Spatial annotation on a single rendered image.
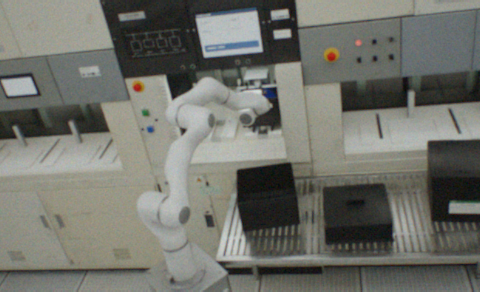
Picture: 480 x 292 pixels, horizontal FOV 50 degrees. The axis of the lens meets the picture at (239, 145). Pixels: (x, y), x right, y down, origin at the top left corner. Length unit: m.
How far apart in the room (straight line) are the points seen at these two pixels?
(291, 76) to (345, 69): 0.25
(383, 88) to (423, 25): 0.71
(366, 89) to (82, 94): 1.55
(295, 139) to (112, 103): 0.96
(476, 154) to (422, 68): 0.44
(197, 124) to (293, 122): 0.64
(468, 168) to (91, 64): 1.79
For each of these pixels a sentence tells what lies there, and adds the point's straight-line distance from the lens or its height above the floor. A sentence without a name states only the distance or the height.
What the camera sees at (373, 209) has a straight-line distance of 2.33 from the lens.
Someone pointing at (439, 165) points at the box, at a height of 1.01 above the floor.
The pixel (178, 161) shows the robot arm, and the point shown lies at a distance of 2.04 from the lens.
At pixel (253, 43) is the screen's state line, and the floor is 1.51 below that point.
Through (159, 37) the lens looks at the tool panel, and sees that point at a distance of 2.47.
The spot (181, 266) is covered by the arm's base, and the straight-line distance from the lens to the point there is 2.21.
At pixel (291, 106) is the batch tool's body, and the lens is 2.46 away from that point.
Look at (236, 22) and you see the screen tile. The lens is 2.36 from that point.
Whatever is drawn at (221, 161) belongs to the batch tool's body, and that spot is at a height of 0.87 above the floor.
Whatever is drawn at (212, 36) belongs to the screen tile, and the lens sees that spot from 2.41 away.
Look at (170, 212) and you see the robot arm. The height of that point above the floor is 1.16.
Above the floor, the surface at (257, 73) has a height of 1.22.
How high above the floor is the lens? 2.37
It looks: 32 degrees down
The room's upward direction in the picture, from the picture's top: 11 degrees counter-clockwise
